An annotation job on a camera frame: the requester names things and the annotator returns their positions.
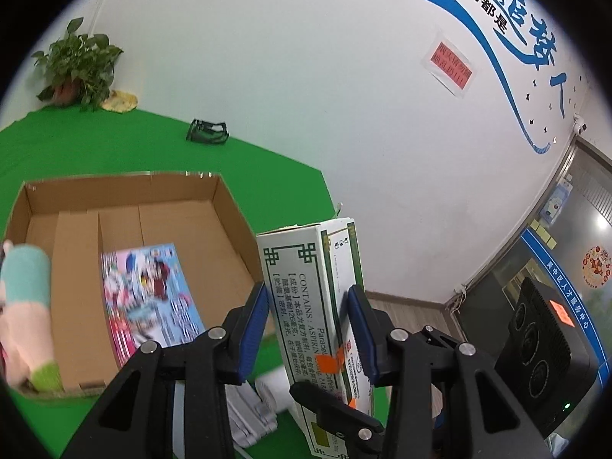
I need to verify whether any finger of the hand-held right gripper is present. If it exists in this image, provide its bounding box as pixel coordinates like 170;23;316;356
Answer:
289;381;387;459

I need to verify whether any glass door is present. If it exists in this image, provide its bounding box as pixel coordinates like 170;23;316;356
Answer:
444;136;612;459

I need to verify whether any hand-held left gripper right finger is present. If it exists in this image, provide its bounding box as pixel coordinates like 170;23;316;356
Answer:
346;285;553;459

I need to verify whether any colourful cartoon picture book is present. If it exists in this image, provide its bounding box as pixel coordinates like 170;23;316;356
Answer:
100;243;207;366

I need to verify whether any blue wall lettering decal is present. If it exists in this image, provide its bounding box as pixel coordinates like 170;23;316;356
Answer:
351;0;591;155

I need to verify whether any small blue wall poster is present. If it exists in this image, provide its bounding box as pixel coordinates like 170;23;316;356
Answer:
549;182;573;225

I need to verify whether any round red door sticker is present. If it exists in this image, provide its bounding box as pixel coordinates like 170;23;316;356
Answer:
581;245;612;284

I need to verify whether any white medicine box green trim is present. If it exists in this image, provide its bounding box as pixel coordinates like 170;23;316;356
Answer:
256;217;376;459

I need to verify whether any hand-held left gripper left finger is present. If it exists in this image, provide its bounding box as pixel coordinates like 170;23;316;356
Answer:
62;281;270;459

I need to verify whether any white folded plastic object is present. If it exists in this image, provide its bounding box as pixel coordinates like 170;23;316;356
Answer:
224;366;298;448

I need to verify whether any small potted plant brown pot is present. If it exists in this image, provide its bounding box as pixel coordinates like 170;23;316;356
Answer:
31;18;125;112

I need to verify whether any large cardboard box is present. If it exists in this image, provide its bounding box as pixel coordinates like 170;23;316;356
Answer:
2;170;278;399

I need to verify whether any red wall notice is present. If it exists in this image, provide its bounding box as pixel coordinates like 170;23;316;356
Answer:
421;31;478;100

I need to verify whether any pink and teal plush toy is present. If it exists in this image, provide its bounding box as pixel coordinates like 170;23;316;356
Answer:
0;239;64;392

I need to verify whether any yellow cloth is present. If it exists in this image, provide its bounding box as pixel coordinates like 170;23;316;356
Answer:
99;90;139;114

